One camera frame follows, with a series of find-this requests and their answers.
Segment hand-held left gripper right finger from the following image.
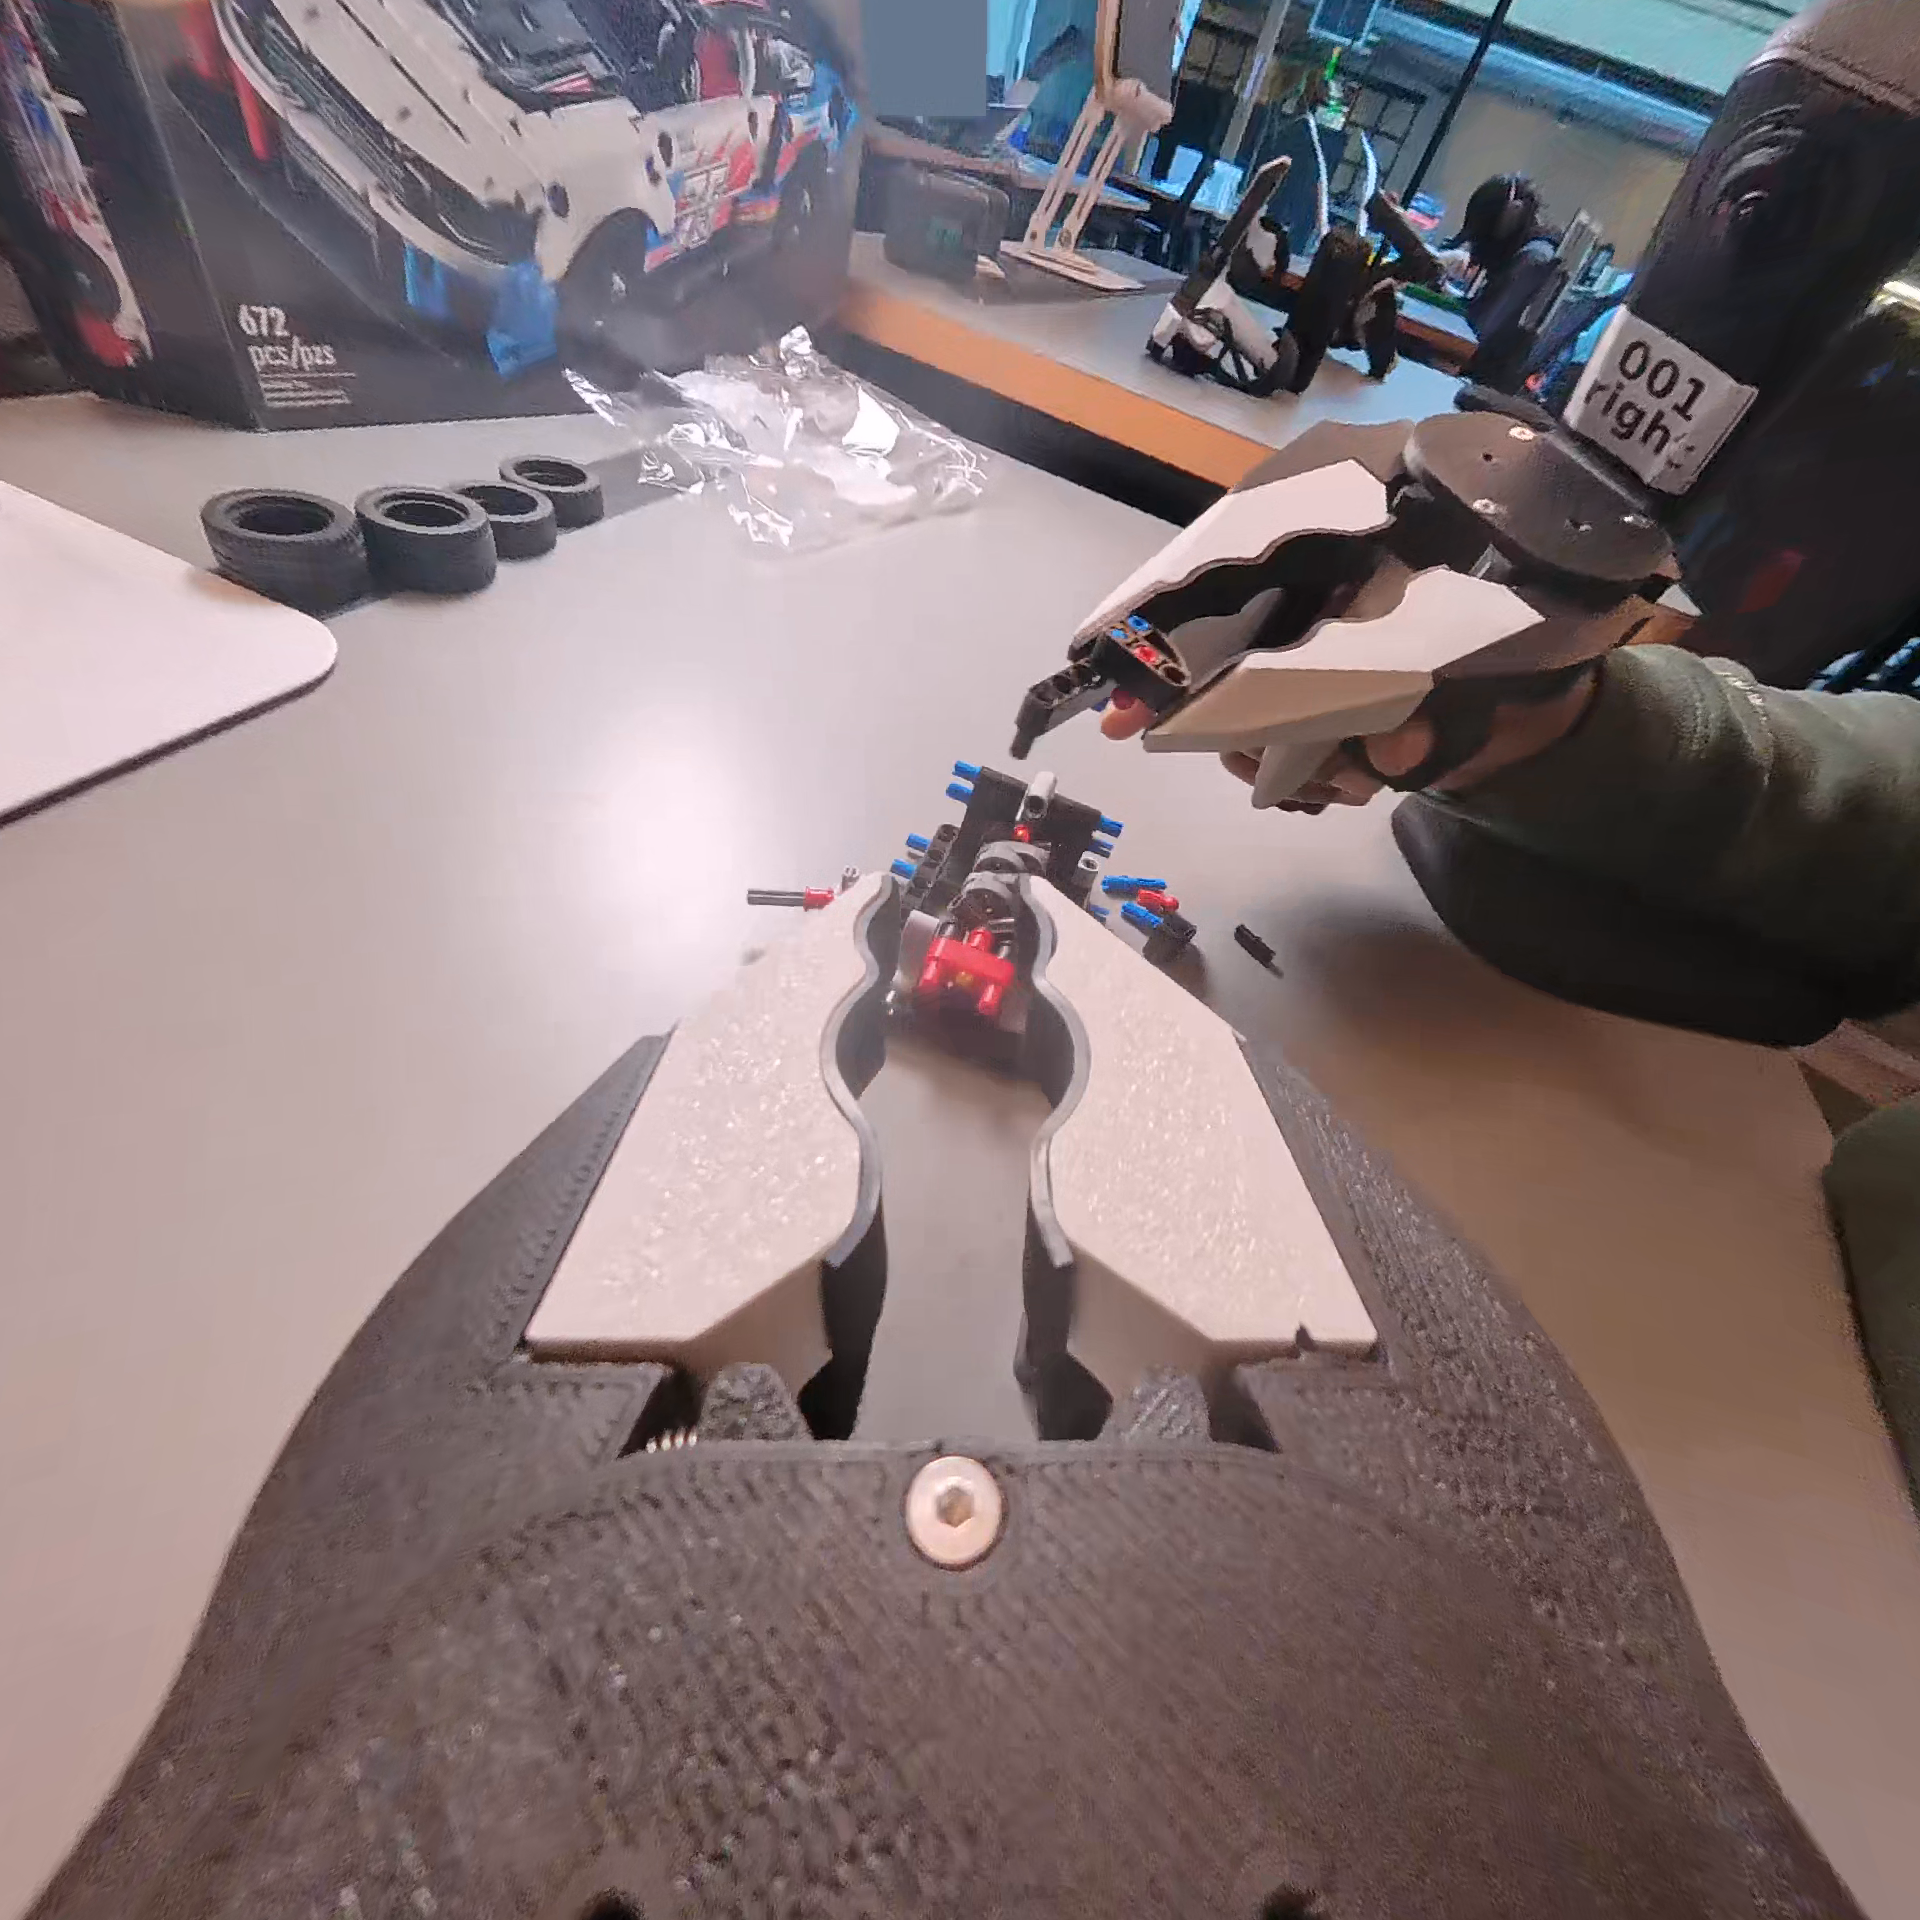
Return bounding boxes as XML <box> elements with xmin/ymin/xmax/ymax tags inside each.
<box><xmin>1017</xmin><ymin>877</ymin><xmax>1380</xmax><ymax>1435</ymax></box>

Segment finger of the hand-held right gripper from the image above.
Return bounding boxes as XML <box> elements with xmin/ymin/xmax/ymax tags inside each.
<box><xmin>1140</xmin><ymin>561</ymin><xmax>1554</xmax><ymax>754</ymax></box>
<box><xmin>1066</xmin><ymin>417</ymin><xmax>1426</xmax><ymax>676</ymax></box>

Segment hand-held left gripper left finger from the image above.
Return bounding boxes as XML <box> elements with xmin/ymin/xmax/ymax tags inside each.
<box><xmin>524</xmin><ymin>870</ymin><xmax>905</xmax><ymax>1404</ymax></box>

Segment black triangular lego beam assembly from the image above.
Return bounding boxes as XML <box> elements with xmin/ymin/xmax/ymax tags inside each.
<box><xmin>1008</xmin><ymin>612</ymin><xmax>1202</xmax><ymax>757</ymax></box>

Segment lego chassis assembly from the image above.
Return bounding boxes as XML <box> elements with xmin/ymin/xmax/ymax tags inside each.
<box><xmin>747</xmin><ymin>762</ymin><xmax>1129</xmax><ymax>1071</ymax></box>

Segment black lego tyre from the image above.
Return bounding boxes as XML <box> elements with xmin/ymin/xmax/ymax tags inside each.
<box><xmin>451</xmin><ymin>476</ymin><xmax>560</xmax><ymax>561</ymax></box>
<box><xmin>352</xmin><ymin>482</ymin><xmax>499</xmax><ymax>595</ymax></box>
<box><xmin>499</xmin><ymin>453</ymin><xmax>606</xmax><ymax>530</ymax></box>
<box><xmin>199</xmin><ymin>487</ymin><xmax>370</xmax><ymax>614</ymax></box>

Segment lego set box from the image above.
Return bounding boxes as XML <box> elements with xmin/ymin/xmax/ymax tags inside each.
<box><xmin>0</xmin><ymin>0</ymin><xmax>873</xmax><ymax>436</ymax></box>

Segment person's right hand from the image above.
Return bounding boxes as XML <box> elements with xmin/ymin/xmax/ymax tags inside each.
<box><xmin>1099</xmin><ymin>699</ymin><xmax>1413</xmax><ymax>821</ymax></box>

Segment black and white device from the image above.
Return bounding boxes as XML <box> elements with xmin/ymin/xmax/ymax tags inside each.
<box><xmin>1142</xmin><ymin>151</ymin><xmax>1328</xmax><ymax>402</ymax></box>
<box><xmin>1296</xmin><ymin>194</ymin><xmax>1485</xmax><ymax>383</ymax></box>

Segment table with orange edge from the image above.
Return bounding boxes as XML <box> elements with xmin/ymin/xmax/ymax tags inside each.
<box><xmin>834</xmin><ymin>126</ymin><xmax>1502</xmax><ymax>487</ymax></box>

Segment pale wooden stand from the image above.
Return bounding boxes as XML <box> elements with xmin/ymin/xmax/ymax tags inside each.
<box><xmin>998</xmin><ymin>0</ymin><xmax>1187</xmax><ymax>293</ymax></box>

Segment black case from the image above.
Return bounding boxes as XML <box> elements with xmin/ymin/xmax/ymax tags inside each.
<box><xmin>878</xmin><ymin>161</ymin><xmax>1017</xmax><ymax>281</ymax></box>

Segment clear plastic bag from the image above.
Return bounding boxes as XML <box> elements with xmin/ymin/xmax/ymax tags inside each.
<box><xmin>560</xmin><ymin>320</ymin><xmax>991</xmax><ymax>553</ymax></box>

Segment white book stand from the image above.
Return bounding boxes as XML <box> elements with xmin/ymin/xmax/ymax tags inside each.
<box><xmin>0</xmin><ymin>479</ymin><xmax>339</xmax><ymax>825</ymax></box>

